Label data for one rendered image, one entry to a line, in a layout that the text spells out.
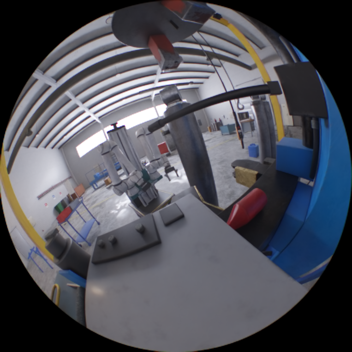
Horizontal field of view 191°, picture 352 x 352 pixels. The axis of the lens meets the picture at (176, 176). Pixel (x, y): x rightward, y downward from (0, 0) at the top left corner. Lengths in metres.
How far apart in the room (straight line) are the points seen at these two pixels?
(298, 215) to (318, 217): 0.07
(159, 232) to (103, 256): 0.10
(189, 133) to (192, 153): 0.13
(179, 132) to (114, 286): 0.70
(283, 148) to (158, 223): 0.45
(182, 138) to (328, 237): 0.79
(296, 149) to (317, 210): 0.22
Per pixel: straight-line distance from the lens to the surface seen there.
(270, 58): 11.99
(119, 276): 0.17
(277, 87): 0.23
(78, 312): 0.44
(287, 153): 0.45
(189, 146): 0.68
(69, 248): 0.24
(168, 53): 0.76
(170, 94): 0.75
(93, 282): 0.21
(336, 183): 0.27
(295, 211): 0.35
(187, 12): 0.57
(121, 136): 1.86
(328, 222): 0.33
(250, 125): 6.30
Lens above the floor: 1.30
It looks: 22 degrees down
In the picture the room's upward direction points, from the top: 22 degrees counter-clockwise
